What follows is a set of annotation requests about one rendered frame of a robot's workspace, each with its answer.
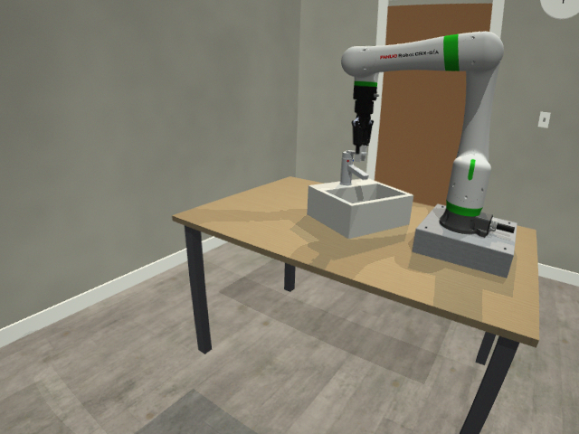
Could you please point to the grey mixer tap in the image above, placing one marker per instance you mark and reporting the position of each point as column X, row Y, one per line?
column 347, row 165

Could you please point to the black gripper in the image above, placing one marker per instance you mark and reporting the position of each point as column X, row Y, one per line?
column 363, row 109

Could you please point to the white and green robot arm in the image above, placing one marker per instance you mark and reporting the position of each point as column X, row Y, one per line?
column 477, row 54

